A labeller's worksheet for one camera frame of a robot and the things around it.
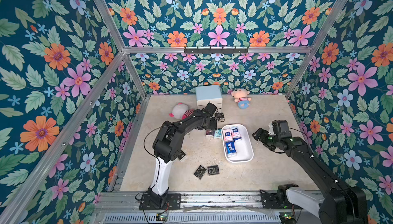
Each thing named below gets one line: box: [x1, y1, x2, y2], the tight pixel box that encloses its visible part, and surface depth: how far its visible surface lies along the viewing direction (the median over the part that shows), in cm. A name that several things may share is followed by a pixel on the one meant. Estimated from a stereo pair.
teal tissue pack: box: [213, 128, 222, 139], surface depth 97 cm
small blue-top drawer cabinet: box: [195, 85, 223, 112], surface depth 101 cm
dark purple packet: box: [205, 129, 215, 138], surface depth 97 cm
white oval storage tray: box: [221, 123, 255, 164], surface depth 92 cm
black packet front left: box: [193, 165, 207, 180], surface depth 83 cm
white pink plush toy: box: [168, 102, 194, 120], surface depth 103 cm
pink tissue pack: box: [222, 128, 234, 143], surface depth 92 cm
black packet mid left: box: [176, 149, 187, 161], surface depth 89 cm
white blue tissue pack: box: [230, 126, 242, 139], surface depth 93 cm
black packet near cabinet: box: [214, 112, 225, 120], surface depth 107 cm
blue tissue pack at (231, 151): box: [225, 141, 237, 159], surface depth 88 cm
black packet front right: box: [207, 165, 220, 176], surface depth 84 cm
